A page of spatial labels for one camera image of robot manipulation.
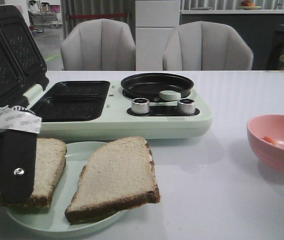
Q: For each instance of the black gripper with tape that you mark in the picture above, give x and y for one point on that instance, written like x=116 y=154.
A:
x=19 y=128

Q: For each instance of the bread slice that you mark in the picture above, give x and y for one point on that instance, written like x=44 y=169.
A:
x=49 y=166
x=120 y=175

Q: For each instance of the breakfast maker hinged lid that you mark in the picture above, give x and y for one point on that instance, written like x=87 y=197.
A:
x=22 y=67

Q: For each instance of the orange shrimp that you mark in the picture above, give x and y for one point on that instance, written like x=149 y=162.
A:
x=269 y=140

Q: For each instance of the pink bowl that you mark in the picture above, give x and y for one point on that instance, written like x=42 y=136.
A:
x=271 y=125

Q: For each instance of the green breakfast maker base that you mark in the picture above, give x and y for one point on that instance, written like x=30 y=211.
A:
x=98 y=110

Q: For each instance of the light green round plate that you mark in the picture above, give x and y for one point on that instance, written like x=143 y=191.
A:
x=51 y=221

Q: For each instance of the left silver control knob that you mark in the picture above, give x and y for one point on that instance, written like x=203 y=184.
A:
x=140 y=106

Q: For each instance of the silver control knob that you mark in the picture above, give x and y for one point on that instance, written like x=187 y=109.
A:
x=186 y=106
x=140 y=106

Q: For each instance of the left grey upholstered chair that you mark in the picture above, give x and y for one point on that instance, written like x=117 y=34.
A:
x=99 y=45

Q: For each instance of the grey upholstered chair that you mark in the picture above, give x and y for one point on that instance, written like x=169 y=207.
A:
x=206 y=46
x=99 y=45

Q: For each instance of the black round frying pan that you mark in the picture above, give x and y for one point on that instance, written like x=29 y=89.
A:
x=157 y=87

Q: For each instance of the right silver control knob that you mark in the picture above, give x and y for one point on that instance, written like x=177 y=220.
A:
x=186 y=106

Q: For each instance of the white refrigerator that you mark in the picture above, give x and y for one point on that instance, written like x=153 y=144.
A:
x=154 y=20

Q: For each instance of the right grey upholstered chair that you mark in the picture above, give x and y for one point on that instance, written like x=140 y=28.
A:
x=206 y=46

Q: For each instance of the fruit plate on counter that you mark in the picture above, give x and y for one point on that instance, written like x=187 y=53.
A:
x=248 y=5

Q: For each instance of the dark kitchen counter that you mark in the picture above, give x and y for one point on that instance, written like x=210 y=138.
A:
x=262 y=30

